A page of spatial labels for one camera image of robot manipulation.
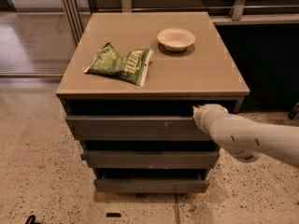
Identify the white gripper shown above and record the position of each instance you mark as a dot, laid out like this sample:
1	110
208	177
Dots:
207	115

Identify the grey top drawer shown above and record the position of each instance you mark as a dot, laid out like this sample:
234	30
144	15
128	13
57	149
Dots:
121	128

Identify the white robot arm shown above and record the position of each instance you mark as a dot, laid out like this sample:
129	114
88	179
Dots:
245	139

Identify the grey drawer cabinet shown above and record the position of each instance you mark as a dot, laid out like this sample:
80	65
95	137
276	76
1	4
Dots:
202	73

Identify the grey middle drawer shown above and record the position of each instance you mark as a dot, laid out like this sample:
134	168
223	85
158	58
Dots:
150	159

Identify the white bowl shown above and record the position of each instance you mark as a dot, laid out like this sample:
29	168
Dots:
176	39

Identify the green chip bag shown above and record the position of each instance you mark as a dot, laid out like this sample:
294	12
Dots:
132	67

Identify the dark object at right edge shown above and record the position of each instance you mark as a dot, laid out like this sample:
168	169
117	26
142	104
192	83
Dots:
294	112

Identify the black floor tape piece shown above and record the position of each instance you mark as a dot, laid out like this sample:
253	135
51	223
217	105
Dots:
113	214

